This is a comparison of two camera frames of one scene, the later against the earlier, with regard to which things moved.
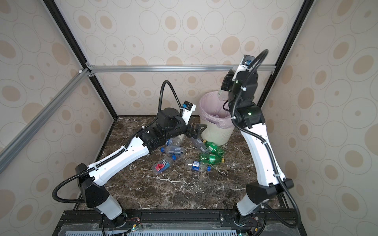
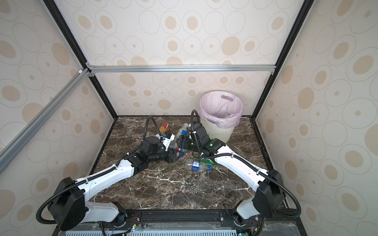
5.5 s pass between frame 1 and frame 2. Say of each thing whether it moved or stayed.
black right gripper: moved
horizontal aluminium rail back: stayed
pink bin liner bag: stayed
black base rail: stayed
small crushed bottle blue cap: stayed
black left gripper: moved
